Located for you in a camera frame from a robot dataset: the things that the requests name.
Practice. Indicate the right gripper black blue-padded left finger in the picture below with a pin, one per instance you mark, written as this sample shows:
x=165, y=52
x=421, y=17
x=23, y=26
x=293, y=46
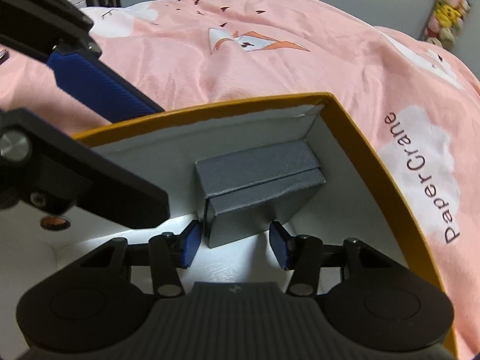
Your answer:
x=169, y=252

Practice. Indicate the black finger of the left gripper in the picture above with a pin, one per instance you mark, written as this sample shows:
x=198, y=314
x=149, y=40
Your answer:
x=48, y=170

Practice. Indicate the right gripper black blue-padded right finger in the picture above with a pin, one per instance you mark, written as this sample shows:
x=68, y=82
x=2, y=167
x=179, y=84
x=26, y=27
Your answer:
x=301, y=254

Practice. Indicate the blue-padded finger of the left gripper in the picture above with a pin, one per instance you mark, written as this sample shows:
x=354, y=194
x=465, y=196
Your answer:
x=95, y=85

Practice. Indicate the dark grey small box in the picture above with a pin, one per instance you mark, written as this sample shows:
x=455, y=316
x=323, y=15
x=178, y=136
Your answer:
x=240, y=194

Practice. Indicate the pink printed bed sheet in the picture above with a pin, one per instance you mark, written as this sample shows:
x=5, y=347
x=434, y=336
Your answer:
x=416, y=104

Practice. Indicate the plush toys pile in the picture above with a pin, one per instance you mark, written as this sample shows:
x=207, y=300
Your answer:
x=446, y=22

